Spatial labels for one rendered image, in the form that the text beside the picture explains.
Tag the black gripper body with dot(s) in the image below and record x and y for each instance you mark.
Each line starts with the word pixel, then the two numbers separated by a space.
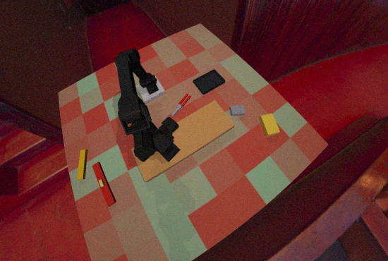
pixel 168 125

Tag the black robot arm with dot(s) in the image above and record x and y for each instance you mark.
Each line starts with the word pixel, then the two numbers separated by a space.
pixel 133 110

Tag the tan wooden panel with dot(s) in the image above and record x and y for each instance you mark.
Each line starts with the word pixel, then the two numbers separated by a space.
pixel 194 133

